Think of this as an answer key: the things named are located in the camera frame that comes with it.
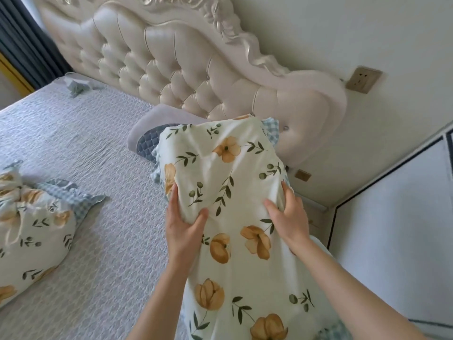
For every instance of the person's left hand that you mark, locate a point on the person's left hand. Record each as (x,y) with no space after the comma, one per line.
(182,232)

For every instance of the person's right hand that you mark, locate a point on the person's right hand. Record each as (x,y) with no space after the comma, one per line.
(291,220)

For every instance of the person's left thumb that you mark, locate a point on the person's left thumb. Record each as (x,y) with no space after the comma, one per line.
(201,219)

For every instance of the person's right thumb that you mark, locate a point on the person's right thumb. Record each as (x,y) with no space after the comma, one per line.
(274,210)

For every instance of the floral pillow with checked trim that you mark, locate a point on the floral pillow with checked trim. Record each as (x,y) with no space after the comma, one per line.
(28,226)
(240,223)

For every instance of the person's right forearm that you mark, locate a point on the person's right forearm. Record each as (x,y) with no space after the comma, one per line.
(354,295)

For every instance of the person's left forearm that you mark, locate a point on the person's left forearm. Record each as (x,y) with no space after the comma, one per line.
(161,300)

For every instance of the cream bedside table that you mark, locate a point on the cream bedside table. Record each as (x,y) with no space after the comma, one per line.
(315,215)

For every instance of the grey quilted blue pillow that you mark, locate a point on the grey quilted blue pillow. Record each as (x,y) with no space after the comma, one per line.
(155,132)

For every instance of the grey quilted bedspread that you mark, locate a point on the grey quilted bedspread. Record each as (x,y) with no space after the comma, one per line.
(88,180)

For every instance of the white wardrobe with black trim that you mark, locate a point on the white wardrobe with black trim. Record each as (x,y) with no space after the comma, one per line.
(396,215)

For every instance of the cream tufted headboard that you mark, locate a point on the cream tufted headboard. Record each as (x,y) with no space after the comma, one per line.
(184,63)

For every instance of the crumpled pale blue cloth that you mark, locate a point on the crumpled pale blue cloth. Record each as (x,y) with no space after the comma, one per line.
(79,86)

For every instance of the dark grey curtain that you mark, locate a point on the dark grey curtain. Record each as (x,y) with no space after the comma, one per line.
(26,38)

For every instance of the small gold wall switch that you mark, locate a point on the small gold wall switch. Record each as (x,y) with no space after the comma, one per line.
(303,175)

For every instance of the gold wall socket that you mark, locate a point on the gold wall socket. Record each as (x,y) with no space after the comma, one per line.
(363,79)

